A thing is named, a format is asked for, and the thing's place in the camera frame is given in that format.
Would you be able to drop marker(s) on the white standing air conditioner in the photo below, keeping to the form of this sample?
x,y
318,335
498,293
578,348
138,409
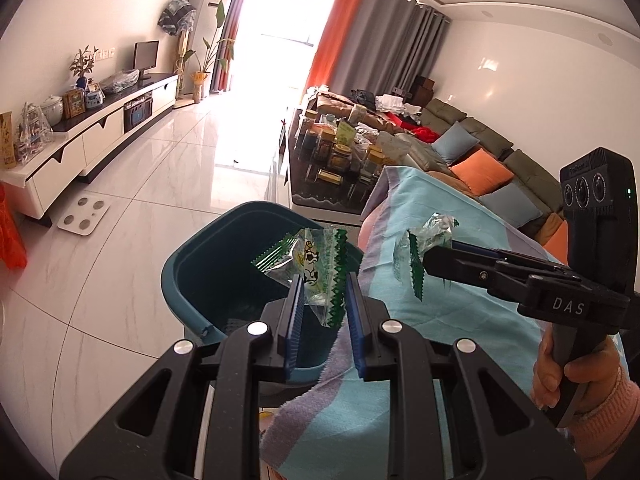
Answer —
x,y
207,35

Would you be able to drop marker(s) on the black bag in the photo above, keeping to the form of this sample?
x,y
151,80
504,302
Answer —
x,y
361,97

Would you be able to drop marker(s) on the blue vase with branches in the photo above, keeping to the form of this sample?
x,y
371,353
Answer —
x,y
82,67

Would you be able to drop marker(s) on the black monitor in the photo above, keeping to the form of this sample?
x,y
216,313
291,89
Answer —
x,y
146,55

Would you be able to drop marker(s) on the wooden picture frame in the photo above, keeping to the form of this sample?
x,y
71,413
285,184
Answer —
x,y
74,103

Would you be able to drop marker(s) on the blue and white ceramic jar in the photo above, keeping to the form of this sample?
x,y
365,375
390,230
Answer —
x,y
94,97

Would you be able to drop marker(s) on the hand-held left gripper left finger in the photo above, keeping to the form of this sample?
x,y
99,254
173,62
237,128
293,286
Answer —
x,y
295,322

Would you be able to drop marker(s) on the dark red and grey curtain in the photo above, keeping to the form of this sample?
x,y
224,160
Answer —
x,y
235,25

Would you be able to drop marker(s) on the orange pillow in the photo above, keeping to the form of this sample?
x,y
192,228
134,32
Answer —
x,y
482,171
557,245

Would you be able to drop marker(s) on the light blue large pillow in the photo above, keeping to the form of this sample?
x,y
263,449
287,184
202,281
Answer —
x,y
512,205

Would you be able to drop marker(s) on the brown sofa throw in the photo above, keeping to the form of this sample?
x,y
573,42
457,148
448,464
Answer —
x,y
447,182

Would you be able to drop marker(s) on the teal and grey striped blanket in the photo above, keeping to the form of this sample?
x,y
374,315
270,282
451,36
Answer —
x,y
450,330

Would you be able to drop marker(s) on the red cloth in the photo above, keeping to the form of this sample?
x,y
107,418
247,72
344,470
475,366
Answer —
x,y
425,132

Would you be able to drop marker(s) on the brown box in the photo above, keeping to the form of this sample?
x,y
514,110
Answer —
x,y
425,91

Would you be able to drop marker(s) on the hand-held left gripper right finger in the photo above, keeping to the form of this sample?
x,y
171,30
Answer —
x,y
356,325

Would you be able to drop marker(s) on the built-in black appliance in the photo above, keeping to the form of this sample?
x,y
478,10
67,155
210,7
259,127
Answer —
x,y
137,116

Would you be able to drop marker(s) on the group of glass jars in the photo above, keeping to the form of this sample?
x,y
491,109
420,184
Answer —
x,y
335,155

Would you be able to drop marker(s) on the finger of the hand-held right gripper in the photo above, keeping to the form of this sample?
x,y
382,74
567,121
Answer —
x,y
510,256
465,265

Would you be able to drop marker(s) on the pile of white clothes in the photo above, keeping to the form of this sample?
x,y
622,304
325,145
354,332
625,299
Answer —
x,y
397,104

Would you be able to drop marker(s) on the plastic-wrapped tray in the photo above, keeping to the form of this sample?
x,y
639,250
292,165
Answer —
x,y
119,81

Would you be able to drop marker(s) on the white and black TV stand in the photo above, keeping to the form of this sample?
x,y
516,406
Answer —
x,y
100,135

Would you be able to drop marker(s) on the olive green sofa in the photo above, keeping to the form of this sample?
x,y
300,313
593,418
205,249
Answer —
x,y
490,135

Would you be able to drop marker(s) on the tall potted leafy plant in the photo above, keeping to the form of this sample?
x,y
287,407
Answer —
x,y
212,55

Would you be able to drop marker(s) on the orange curtain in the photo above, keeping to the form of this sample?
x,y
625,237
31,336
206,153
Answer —
x,y
337,30

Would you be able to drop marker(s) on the person's right hand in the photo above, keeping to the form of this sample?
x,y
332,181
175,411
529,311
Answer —
x,y
547,370

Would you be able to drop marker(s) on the teal plastic bin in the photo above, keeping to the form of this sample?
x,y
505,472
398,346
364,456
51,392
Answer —
x,y
215,270

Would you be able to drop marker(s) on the person's right forearm pink sleeve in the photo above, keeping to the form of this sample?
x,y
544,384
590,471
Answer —
x,y
612,420

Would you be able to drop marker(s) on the covered standing fan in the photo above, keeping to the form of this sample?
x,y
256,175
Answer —
x,y
176,15

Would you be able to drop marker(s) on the dark glass coffee table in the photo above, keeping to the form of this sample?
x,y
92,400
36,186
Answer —
x,y
310,195

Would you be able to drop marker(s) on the yellow upright box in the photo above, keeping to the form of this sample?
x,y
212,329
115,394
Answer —
x,y
7,140

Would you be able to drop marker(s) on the light blue small pillow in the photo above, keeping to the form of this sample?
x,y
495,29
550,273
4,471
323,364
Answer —
x,y
454,142

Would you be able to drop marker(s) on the clear green-edged snack wrapper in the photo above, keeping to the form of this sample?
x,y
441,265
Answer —
x,y
312,260

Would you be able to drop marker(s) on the plastic-wrapped ship model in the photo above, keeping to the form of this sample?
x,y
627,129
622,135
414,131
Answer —
x,y
32,132

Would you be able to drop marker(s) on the orange plastic bag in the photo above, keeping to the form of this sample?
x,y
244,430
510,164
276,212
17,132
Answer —
x,y
11,232

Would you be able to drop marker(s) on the white bathroom scale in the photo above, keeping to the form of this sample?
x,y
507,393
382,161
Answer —
x,y
84,215

